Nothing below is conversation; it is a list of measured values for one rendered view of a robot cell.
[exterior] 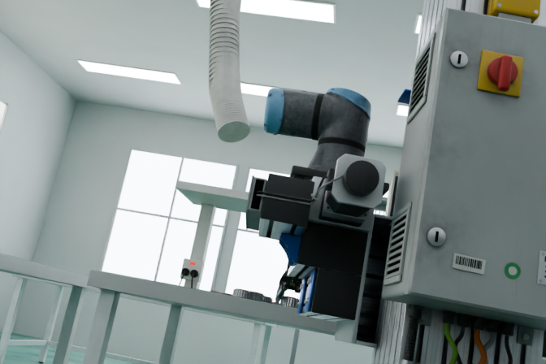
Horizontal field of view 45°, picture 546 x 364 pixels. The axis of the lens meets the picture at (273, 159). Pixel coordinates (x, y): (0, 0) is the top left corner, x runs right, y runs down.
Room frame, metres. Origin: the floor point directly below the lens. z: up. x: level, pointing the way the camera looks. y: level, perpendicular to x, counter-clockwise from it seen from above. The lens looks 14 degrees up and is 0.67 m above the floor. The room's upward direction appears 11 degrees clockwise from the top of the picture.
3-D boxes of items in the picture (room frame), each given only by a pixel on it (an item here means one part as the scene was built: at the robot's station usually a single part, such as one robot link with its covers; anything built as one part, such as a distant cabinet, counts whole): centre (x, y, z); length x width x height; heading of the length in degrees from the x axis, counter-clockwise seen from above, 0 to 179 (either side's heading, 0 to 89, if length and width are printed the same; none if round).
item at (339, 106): (1.57, -0.15, 1.20); 0.13 x 0.12 x 0.14; 79
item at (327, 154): (1.56, -0.16, 1.09); 0.15 x 0.15 x 0.10
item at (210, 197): (2.93, 0.18, 0.98); 0.37 x 0.35 x 0.46; 81
